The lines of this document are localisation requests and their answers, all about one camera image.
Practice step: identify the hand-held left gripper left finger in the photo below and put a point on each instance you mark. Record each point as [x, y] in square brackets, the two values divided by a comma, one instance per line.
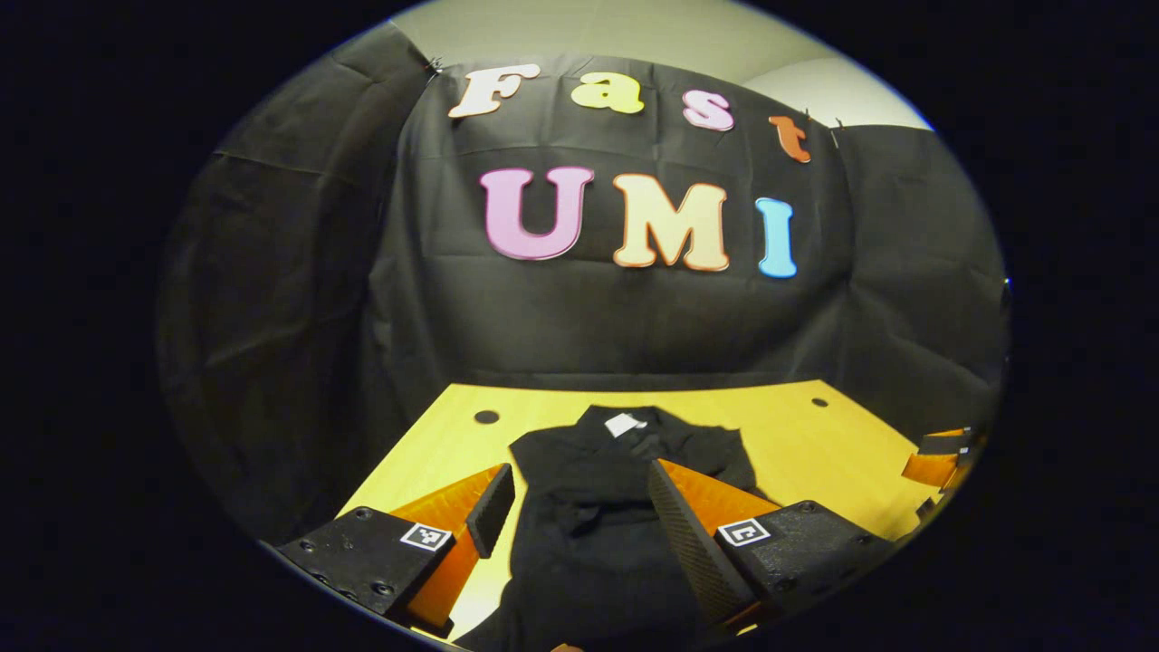
[493, 512]

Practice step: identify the black backdrop cloth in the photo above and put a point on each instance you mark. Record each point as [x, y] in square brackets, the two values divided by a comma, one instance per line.
[634, 326]

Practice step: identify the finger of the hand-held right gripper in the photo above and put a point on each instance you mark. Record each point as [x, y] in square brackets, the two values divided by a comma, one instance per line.
[931, 469]

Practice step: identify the black garment with white tag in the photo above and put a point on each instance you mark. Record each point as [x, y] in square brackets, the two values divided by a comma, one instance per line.
[589, 507]

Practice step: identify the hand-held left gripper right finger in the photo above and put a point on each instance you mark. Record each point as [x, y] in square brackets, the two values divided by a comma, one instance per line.
[693, 548]

